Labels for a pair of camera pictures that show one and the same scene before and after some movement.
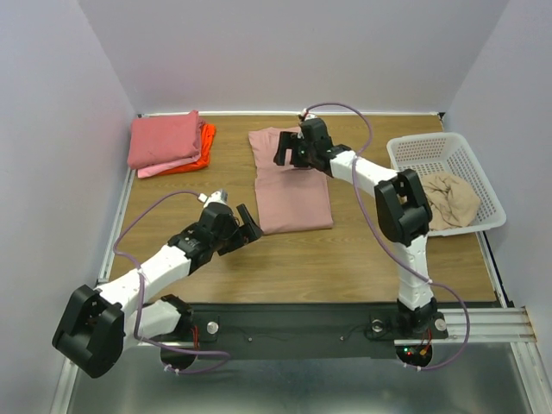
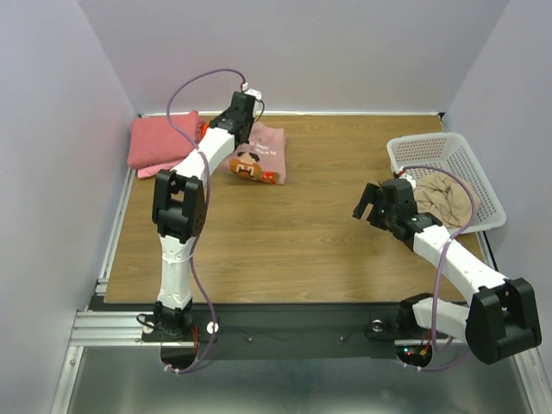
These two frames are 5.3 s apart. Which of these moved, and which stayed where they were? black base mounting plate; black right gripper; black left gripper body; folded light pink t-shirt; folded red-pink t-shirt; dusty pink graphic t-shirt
Moved: black right gripper; black left gripper body; dusty pink graphic t-shirt
Stayed: folded light pink t-shirt; folded red-pink t-shirt; black base mounting plate
